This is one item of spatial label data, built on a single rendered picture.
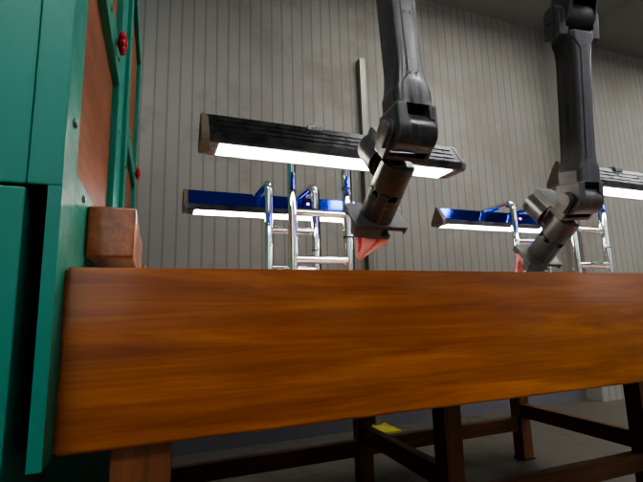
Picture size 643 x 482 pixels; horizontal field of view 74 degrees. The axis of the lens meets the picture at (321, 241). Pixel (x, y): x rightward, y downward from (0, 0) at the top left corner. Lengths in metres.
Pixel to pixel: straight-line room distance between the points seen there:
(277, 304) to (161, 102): 2.32
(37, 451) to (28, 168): 0.26
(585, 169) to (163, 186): 2.11
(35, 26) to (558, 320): 0.78
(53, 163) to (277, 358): 0.31
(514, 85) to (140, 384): 3.87
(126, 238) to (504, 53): 3.83
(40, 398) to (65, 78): 0.31
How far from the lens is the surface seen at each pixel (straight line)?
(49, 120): 0.51
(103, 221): 0.64
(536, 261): 1.08
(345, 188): 1.13
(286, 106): 2.91
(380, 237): 0.74
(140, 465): 0.54
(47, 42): 0.55
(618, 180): 1.51
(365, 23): 3.49
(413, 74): 0.71
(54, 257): 0.48
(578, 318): 0.81
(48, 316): 0.47
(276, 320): 0.52
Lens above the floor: 0.71
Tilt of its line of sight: 9 degrees up
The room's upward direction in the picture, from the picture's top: 2 degrees counter-clockwise
